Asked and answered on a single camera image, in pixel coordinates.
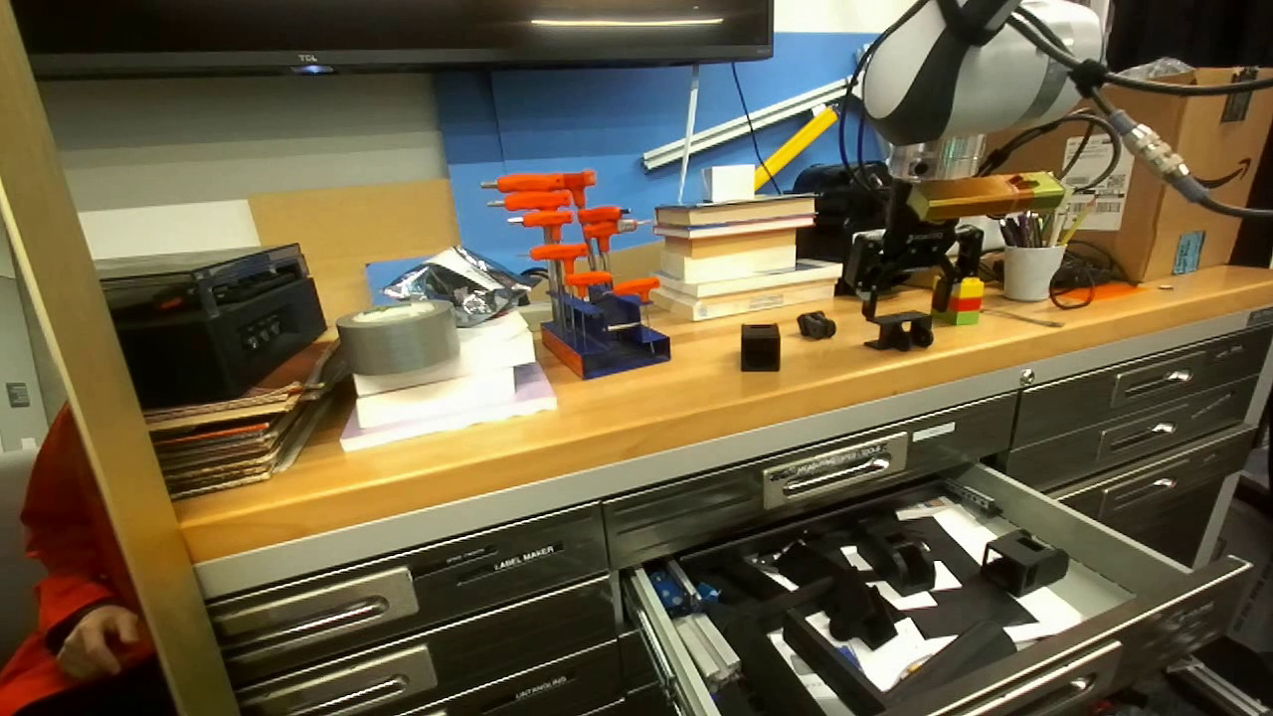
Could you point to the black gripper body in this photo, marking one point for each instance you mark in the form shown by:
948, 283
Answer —
886, 258

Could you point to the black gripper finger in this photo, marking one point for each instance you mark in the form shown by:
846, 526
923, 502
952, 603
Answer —
946, 290
871, 290

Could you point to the black bracket part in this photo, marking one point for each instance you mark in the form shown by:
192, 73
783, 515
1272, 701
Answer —
906, 332

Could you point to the black cube part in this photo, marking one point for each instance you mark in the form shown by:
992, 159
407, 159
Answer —
756, 343

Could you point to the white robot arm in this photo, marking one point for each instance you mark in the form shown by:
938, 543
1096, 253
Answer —
946, 78

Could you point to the open grey tool drawer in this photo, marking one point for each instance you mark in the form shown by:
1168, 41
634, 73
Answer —
970, 592

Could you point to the stacked toy blocks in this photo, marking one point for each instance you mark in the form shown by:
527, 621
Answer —
970, 297

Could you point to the black label printer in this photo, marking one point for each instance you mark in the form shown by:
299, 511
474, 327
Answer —
846, 201

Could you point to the white pen cup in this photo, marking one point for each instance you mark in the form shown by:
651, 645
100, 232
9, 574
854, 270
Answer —
1033, 254

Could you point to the stack of books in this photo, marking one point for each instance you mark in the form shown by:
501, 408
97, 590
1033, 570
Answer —
720, 258

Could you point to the cardboard box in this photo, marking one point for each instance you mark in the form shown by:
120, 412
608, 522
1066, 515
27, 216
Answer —
1187, 168

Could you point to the orange hex key set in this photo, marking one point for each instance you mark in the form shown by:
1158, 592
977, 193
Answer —
597, 320

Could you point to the white paper stack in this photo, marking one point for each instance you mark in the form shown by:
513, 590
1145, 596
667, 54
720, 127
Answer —
492, 380

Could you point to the black equipment case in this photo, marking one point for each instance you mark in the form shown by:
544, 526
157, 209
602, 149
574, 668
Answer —
208, 323

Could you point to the black monitor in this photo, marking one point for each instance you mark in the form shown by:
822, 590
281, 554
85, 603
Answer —
316, 35

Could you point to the person in red jacket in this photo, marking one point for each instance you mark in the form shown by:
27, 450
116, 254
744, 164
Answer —
88, 649

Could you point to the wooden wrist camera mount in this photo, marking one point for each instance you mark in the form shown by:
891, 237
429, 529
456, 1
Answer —
984, 196

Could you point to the grey duct tape roll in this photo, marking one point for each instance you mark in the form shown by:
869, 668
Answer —
398, 340

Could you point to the wooden post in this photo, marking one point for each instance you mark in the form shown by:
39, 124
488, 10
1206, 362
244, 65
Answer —
72, 315

